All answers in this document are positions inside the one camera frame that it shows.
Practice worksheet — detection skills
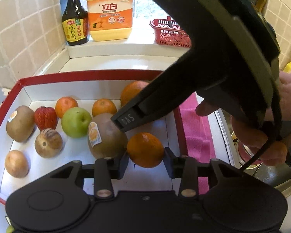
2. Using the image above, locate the tan round passion fruit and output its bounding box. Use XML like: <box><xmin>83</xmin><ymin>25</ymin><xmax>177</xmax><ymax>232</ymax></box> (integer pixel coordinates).
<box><xmin>4</xmin><ymin>150</ymin><xmax>29</xmax><ymax>178</ymax></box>

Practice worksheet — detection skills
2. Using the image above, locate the yellow detergent jug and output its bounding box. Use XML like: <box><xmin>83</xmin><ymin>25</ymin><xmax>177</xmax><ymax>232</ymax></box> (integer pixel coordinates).
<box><xmin>87</xmin><ymin>0</ymin><xmax>133</xmax><ymax>42</ymax></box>

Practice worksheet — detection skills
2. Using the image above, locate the small tangerine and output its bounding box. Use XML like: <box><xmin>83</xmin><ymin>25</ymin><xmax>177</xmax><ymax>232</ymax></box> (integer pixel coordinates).
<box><xmin>92</xmin><ymin>98</ymin><xmax>117</xmax><ymax>117</ymax></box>

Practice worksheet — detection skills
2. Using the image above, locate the red white cardboard box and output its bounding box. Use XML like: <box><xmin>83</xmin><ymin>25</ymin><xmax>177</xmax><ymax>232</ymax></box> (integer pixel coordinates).
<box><xmin>0</xmin><ymin>70</ymin><xmax>185</xmax><ymax>203</ymax></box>

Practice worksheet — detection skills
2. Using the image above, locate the large orange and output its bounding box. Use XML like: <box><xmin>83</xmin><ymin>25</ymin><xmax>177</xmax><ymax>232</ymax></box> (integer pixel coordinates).
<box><xmin>120</xmin><ymin>81</ymin><xmax>149</xmax><ymax>107</ymax></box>

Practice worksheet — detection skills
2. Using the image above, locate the person right hand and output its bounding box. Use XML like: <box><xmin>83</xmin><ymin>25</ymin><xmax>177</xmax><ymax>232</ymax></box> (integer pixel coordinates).
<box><xmin>195</xmin><ymin>70</ymin><xmax>291</xmax><ymax>167</ymax></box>

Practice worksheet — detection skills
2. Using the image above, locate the green apple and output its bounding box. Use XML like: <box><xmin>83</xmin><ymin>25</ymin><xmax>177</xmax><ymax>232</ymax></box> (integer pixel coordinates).
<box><xmin>6</xmin><ymin>225</ymin><xmax>15</xmax><ymax>233</ymax></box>
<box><xmin>61</xmin><ymin>107</ymin><xmax>92</xmax><ymax>138</ymax></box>

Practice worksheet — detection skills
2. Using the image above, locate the red strawberry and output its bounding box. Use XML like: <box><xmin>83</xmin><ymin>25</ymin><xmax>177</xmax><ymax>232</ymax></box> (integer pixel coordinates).
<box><xmin>35</xmin><ymin>106</ymin><xmax>58</xmax><ymax>131</ymax></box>

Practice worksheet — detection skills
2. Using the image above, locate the metal sink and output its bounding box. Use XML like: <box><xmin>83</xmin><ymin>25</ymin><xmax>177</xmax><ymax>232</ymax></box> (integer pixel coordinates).
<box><xmin>209</xmin><ymin>110</ymin><xmax>291</xmax><ymax>197</ymax></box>

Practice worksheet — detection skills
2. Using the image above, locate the pink cloth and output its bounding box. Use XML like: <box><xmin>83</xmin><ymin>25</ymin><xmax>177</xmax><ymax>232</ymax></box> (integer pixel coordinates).
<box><xmin>178</xmin><ymin>92</ymin><xmax>218</xmax><ymax>195</ymax></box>

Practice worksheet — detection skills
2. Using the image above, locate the small brown kiwi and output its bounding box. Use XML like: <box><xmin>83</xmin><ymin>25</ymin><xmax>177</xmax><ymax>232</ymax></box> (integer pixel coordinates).
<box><xmin>6</xmin><ymin>105</ymin><xmax>35</xmax><ymax>143</ymax></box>

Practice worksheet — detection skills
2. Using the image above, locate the large brown kiwi with sticker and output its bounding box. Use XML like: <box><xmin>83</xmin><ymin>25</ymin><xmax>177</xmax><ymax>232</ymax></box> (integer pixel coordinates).
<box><xmin>88</xmin><ymin>113</ymin><xmax>128</xmax><ymax>159</ymax></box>

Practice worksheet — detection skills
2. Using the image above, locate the dark soy sauce bottle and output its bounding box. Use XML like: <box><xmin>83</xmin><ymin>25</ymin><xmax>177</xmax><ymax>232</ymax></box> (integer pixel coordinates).
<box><xmin>62</xmin><ymin>0</ymin><xmax>89</xmax><ymax>46</ymax></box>

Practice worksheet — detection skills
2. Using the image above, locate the red plastic basket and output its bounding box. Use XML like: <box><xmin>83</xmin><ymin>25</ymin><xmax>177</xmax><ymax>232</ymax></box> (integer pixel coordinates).
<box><xmin>149</xmin><ymin>16</ymin><xmax>191</xmax><ymax>48</ymax></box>

